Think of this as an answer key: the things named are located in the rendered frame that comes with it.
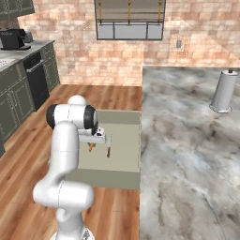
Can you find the window with blinds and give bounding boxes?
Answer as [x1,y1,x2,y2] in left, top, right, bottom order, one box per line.
[93,0,167,41]

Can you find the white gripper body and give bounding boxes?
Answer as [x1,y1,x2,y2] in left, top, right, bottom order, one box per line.
[78,133,108,145]

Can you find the silver toaster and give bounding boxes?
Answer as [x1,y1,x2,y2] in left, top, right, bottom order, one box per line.
[23,30,35,44]

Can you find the knife with brown handle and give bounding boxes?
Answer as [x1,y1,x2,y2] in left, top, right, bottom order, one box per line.
[106,135,113,158]

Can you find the black coffee machine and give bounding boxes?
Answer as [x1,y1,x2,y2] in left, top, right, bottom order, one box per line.
[0,28,32,52]

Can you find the open beige drawer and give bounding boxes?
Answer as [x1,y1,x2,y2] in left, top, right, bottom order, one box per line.
[64,109,143,190]

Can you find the dark green base cabinets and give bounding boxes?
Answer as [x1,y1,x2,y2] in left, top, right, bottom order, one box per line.
[0,41,61,158]

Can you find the dark green wall cabinets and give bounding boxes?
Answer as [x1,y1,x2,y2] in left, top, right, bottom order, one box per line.
[0,0,36,22]

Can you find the black dishwasher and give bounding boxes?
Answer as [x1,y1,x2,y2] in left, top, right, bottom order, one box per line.
[22,51,51,112]

